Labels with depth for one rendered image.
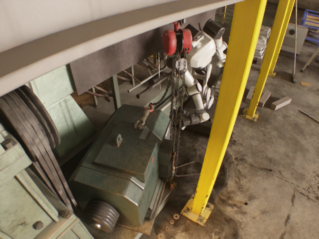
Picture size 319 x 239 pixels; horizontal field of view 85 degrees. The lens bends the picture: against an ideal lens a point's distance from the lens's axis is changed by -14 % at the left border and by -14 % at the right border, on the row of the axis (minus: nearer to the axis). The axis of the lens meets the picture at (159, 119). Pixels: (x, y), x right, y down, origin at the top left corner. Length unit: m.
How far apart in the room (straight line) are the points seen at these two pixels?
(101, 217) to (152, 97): 1.30
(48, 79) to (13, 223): 0.79
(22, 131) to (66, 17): 0.55
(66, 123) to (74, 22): 1.32
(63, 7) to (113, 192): 0.95
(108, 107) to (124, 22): 1.81
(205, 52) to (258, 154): 1.41
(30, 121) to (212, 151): 0.93
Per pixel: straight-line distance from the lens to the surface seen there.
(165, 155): 1.29
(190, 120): 1.69
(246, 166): 2.36
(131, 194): 1.07
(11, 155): 0.70
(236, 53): 0.87
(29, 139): 0.72
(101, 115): 1.90
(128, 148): 1.18
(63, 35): 0.18
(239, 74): 0.90
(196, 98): 1.75
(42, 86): 1.30
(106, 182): 1.10
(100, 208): 1.19
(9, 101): 0.75
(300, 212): 2.31
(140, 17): 0.22
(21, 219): 0.94
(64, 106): 1.44
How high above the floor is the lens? 1.74
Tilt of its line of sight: 40 degrees down
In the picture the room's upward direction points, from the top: straight up
